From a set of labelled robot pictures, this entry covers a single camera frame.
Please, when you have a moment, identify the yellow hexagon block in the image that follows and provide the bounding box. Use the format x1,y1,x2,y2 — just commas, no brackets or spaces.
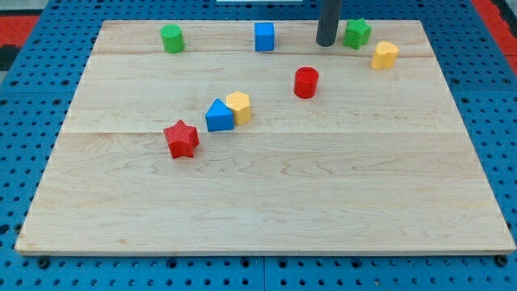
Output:
225,91,251,125

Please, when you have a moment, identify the yellow heart block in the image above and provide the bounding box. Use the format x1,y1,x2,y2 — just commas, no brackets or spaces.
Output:
370,41,399,70

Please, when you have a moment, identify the blue triangle block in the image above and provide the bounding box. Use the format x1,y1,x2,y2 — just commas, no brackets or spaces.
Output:
205,99,233,132

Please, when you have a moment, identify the light wooden board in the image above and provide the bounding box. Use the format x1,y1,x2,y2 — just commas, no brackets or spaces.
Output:
15,20,515,256

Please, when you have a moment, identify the red star block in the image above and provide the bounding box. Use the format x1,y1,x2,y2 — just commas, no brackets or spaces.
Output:
163,120,200,158

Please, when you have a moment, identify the red cylinder block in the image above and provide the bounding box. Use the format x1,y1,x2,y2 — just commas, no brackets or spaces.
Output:
293,66,319,99

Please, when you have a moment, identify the blue cube block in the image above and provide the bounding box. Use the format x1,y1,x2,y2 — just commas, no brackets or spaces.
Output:
254,23,275,52

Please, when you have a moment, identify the green cylinder block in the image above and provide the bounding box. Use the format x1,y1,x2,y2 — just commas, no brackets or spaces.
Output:
160,23,185,53

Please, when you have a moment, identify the green star block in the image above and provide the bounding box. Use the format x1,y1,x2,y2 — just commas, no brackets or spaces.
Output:
343,18,372,50

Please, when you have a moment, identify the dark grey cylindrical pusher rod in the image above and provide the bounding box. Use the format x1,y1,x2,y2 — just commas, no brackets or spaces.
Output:
316,0,343,47

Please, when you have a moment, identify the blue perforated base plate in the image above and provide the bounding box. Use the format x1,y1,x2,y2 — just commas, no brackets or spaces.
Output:
1,0,516,290

